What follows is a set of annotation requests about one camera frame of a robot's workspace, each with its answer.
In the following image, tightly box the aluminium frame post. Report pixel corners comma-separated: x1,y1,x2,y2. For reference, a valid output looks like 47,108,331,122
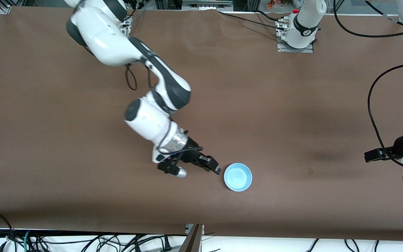
180,224,204,252

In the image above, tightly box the aluminium profile bar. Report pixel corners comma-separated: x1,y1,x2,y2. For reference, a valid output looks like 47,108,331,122
182,0,233,11

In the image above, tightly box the blue bowl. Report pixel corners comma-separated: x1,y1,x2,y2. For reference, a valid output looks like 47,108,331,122
224,163,253,192

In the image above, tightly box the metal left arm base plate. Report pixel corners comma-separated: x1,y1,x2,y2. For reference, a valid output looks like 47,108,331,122
277,19,314,54

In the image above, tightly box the long black cable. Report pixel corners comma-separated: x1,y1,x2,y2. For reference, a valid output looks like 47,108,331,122
217,10,284,31

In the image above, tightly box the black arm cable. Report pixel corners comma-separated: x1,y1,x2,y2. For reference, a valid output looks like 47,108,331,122
125,65,204,155
333,0,403,168

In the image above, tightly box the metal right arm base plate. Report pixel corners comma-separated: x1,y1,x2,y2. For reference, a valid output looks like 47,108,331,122
119,14,134,37

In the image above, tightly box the orange object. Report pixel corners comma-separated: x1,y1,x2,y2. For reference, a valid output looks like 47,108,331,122
266,0,293,9

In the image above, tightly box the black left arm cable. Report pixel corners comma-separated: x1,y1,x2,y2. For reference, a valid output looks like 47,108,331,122
333,0,403,168

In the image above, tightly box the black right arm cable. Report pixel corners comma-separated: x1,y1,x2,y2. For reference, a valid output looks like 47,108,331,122
125,65,204,155

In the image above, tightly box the brown table cover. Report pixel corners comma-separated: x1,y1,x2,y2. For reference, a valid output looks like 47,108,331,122
0,6,403,242

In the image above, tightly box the short black cable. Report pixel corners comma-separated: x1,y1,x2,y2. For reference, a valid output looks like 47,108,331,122
256,10,288,21

